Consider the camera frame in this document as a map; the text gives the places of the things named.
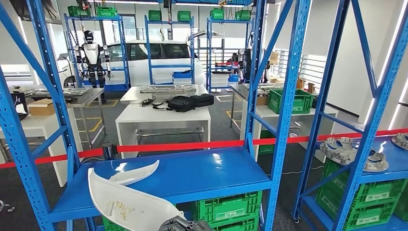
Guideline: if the black stanchion post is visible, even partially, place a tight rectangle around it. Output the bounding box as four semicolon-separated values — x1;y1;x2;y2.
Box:
102;142;118;161

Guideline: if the black hard case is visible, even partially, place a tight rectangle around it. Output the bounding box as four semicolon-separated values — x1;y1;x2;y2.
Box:
191;93;215;108

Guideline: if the blue steel shelf rack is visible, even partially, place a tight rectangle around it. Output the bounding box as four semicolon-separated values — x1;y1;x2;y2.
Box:
292;0;408;231
64;13;131;93
0;0;311;231
144;14;196;86
206;16;254;93

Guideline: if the white car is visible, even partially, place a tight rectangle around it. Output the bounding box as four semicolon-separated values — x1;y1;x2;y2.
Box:
62;39;206;87

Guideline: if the white part with orange writing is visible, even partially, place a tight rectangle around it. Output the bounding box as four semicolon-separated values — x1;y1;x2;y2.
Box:
88;168;187;231

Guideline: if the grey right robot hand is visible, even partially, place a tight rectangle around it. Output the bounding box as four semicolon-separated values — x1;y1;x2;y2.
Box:
158;216;213;231

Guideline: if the white curved plastic part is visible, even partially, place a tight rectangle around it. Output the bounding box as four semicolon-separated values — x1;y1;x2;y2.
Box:
108;160;160;187

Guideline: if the white table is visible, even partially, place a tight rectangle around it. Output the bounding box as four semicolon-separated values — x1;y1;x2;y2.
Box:
0;108;84;188
240;103;339;163
115;103;212;159

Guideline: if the grey metal panel part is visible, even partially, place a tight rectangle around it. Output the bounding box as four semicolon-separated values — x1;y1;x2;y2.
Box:
139;84;197;94
242;82;288;91
13;87;91;98

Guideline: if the round grey metal casting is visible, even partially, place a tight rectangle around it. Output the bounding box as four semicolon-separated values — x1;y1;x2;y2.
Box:
391;133;408;151
319;137;390;173

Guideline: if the dark hanging panel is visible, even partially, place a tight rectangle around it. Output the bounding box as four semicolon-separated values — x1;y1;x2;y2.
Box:
9;0;55;25

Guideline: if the grey lamp stand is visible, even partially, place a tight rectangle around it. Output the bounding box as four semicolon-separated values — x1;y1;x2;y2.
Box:
57;53;77;87

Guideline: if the white floor cable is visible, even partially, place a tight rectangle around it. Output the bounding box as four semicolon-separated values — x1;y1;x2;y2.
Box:
282;165;324;175

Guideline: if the black and white humanoid robot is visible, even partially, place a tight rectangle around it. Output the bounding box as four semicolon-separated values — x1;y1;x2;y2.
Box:
227;48;271;84
74;30;112;104

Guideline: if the red barrier belt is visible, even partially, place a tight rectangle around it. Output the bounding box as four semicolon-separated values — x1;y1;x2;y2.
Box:
0;128;408;169

